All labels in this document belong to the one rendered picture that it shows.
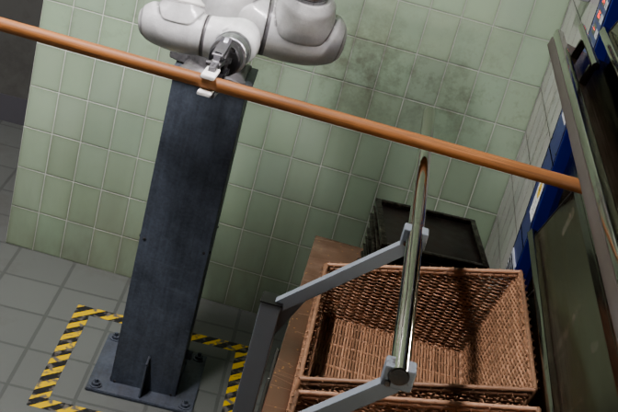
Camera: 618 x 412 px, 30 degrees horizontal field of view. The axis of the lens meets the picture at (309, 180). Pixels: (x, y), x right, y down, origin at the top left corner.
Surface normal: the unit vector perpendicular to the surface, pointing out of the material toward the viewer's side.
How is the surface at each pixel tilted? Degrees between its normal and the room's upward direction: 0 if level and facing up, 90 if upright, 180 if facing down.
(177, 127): 90
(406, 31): 90
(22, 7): 90
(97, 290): 0
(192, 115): 90
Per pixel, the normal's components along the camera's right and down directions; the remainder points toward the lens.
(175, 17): -0.07, -0.04
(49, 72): -0.13, 0.36
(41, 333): 0.24, -0.89
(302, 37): -0.04, 0.64
